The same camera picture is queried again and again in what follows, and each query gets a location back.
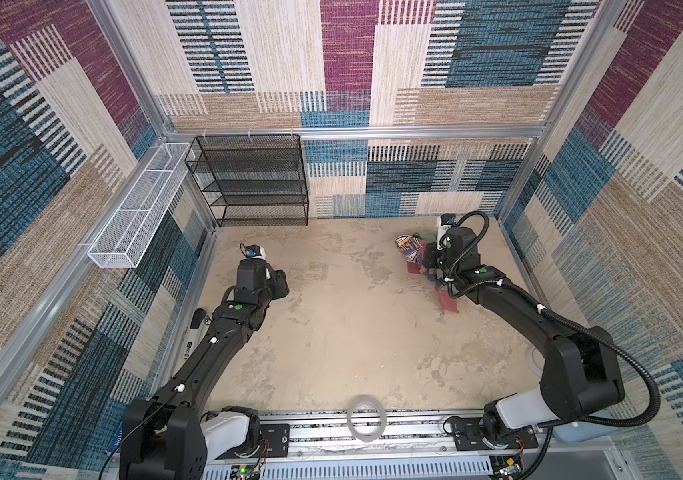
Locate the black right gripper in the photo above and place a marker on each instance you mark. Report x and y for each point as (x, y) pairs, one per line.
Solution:
(428, 255)

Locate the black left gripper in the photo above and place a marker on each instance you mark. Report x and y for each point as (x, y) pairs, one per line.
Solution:
(278, 281)

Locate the red patterned shirt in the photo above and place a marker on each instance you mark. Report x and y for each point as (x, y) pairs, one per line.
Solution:
(414, 248)

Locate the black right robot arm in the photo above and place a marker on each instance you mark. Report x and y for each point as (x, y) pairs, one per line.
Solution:
(581, 374)

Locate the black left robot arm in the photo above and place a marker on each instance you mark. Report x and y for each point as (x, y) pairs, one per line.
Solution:
(163, 436)

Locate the olive green cloth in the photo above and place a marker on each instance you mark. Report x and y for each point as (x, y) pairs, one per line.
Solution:
(426, 236)

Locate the white tape roll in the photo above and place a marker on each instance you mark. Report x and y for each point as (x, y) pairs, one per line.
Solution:
(535, 361)

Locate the clear tape roll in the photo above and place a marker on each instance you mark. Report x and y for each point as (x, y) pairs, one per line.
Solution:
(366, 419)

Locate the blue grey sponge pad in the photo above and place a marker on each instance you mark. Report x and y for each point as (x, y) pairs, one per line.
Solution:
(578, 432)

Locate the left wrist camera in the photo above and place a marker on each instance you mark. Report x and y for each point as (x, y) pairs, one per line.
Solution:
(253, 251)

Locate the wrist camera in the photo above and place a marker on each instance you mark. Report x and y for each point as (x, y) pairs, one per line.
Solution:
(253, 251)
(444, 224)

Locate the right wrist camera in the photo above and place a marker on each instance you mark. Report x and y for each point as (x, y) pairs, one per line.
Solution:
(444, 224)

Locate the black handled tool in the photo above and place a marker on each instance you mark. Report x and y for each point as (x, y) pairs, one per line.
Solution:
(195, 332)

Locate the black wire shelf rack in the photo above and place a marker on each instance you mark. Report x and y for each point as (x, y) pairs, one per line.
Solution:
(252, 180)

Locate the white wire mesh basket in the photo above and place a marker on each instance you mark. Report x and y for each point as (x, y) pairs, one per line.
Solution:
(125, 239)

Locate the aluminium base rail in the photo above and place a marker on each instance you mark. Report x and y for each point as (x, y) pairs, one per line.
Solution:
(417, 444)

